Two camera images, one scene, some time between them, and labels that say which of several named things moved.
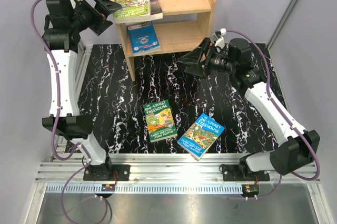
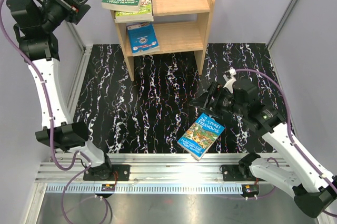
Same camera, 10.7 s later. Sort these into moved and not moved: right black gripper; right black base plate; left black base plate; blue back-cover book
Moved: right black gripper
Not moved: left black base plate; blue back-cover book; right black base plate
